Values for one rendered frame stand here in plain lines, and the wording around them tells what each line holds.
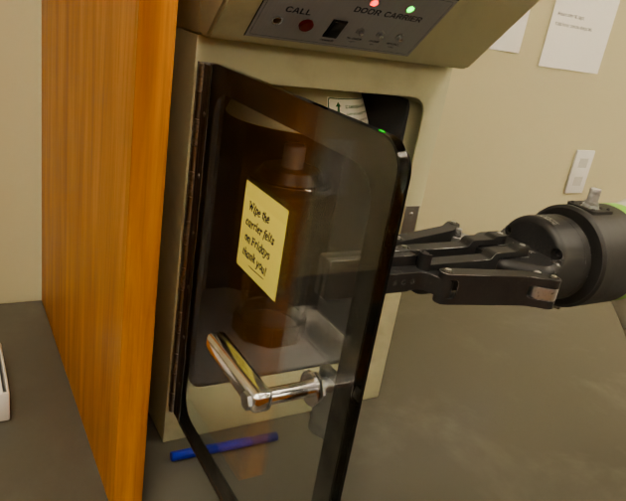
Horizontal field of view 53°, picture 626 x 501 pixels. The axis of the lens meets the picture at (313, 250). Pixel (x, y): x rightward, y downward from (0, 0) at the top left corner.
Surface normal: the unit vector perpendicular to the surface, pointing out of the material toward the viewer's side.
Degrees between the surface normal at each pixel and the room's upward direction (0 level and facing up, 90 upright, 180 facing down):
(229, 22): 135
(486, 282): 90
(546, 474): 0
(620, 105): 90
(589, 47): 90
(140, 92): 90
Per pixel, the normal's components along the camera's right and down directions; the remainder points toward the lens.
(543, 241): -0.86, 0.05
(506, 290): 0.27, 0.39
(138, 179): 0.48, 0.39
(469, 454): 0.15, -0.92
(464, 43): 0.23, 0.92
